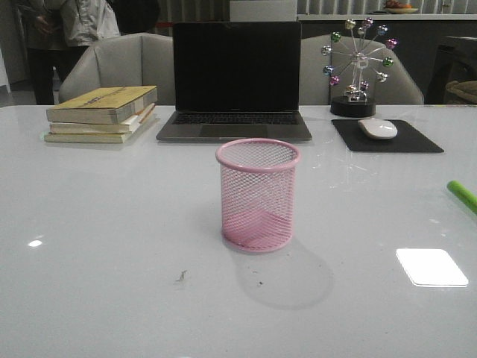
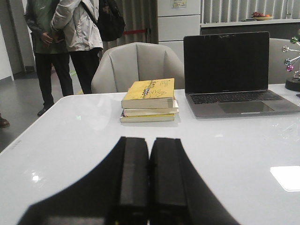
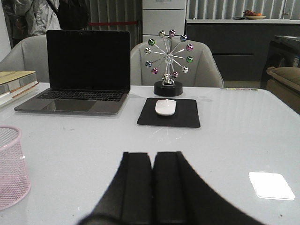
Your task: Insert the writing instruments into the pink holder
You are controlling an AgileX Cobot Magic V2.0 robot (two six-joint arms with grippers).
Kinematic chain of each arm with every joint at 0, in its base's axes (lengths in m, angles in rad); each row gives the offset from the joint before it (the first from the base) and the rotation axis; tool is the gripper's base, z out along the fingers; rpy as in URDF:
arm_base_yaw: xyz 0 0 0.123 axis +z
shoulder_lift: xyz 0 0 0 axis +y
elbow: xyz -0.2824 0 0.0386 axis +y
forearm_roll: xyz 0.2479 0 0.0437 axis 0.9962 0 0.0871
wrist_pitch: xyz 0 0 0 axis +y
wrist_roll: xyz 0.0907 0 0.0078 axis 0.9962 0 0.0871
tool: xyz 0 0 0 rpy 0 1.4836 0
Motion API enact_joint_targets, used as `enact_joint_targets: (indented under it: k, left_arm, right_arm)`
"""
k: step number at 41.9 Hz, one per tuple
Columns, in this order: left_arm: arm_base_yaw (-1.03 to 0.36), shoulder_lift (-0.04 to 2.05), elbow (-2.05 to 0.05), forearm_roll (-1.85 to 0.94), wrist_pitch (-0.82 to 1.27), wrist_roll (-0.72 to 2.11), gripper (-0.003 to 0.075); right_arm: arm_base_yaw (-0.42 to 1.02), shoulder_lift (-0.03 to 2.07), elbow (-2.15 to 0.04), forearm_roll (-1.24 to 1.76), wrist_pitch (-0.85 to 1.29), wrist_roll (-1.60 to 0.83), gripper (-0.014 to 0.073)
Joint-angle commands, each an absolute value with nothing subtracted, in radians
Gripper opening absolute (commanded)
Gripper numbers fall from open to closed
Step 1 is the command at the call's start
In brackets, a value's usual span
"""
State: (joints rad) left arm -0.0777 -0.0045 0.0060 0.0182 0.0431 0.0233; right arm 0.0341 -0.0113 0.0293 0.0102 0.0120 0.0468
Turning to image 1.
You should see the pink mesh pen holder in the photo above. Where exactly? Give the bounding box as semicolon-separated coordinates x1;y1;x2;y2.
215;138;300;253

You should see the green marker pen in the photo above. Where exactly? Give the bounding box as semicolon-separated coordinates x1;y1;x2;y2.
446;180;477;214

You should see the grey open laptop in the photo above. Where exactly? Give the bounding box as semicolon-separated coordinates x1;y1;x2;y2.
157;21;312;142

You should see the right grey armchair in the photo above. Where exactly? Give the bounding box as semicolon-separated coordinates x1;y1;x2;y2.
299;35;424;105

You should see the grey armchair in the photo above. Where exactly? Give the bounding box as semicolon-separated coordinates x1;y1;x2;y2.
59;33;175;105
299;35;424;105

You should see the white computer mouse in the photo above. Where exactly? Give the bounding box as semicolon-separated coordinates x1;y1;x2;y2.
358;118;398;139

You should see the left grey armchair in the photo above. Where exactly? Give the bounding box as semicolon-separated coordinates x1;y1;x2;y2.
59;33;175;105

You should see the top yellow book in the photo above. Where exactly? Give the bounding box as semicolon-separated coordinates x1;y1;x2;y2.
46;86;158;125

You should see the ferris wheel desk ornament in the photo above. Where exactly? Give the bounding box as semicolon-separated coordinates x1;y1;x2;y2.
321;17;398;118

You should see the black mouse pad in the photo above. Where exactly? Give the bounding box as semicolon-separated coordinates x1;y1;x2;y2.
332;119;444;154

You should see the bottom pale yellow book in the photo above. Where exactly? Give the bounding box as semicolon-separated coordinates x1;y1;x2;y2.
44;116;160;145

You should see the person in light jacket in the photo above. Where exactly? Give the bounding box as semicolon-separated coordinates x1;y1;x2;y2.
58;0;121;47

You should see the fruit plate on counter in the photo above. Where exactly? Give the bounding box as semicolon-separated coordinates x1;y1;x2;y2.
384;0;418;14

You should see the person in dark clothes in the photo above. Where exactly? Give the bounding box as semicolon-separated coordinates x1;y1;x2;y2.
15;1;74;105

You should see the dark chair far right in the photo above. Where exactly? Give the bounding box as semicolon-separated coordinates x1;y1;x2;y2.
425;36;476;104

